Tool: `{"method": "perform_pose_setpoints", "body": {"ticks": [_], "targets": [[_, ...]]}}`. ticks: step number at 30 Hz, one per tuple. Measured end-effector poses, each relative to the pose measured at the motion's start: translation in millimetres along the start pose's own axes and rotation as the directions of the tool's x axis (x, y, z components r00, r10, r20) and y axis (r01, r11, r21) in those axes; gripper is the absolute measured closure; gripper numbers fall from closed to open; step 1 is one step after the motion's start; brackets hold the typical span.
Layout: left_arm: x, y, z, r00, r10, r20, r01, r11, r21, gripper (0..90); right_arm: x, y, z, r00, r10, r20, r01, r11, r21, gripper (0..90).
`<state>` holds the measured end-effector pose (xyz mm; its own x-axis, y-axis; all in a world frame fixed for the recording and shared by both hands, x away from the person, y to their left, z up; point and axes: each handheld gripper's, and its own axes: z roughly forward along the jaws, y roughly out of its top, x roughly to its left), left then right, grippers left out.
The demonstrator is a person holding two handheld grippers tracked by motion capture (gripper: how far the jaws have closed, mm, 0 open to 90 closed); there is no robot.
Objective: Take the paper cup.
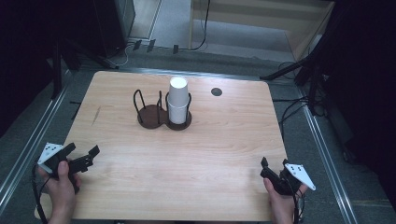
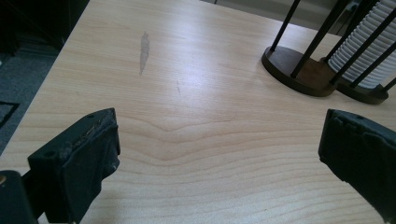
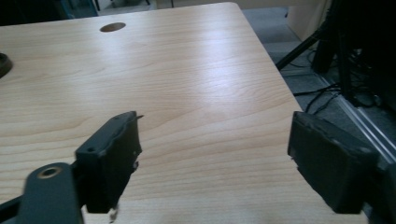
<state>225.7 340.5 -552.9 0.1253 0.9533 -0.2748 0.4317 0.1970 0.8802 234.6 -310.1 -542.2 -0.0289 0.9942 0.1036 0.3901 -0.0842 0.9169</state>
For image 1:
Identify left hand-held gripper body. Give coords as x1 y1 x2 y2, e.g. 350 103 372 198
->
36 142 94 179

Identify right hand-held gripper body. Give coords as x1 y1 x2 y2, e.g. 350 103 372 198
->
261 163 317 196

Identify brown double cup holder rack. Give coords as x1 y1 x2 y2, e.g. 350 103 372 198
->
133 89 193 131

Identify white paper cup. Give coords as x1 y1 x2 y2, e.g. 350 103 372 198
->
168 77 190 108
167 101 191 125

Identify person's right hand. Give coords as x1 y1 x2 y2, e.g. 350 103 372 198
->
263 177 309 224

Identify person's left hand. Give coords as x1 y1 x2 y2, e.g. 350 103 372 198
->
37 161 83 224

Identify black metal stand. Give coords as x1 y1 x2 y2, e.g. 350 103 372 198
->
46 31 120 101

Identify black tripod stand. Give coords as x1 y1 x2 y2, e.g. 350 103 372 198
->
259 31 332 117

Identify black cabinet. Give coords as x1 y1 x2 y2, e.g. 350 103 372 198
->
92 0 136 59

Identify metal floor rail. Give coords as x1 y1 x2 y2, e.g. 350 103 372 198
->
298 89 360 224
0 70 72 216

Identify right hand-held gripper black cable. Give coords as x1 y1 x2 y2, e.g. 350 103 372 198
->
290 183 308 224

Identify hand-held gripper black cable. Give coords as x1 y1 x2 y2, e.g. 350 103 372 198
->
31 164 51 224
290 183 308 224

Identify left hand-held gripper black cable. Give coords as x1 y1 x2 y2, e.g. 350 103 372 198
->
31 164 51 224

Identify black floor cables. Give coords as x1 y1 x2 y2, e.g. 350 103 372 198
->
272 60 313 138

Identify white floor cable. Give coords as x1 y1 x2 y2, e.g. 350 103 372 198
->
116 40 138 68

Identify light wooden frame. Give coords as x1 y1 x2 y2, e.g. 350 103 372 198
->
188 0 336 62

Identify black hanging cable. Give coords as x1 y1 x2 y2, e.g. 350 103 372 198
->
186 0 211 52

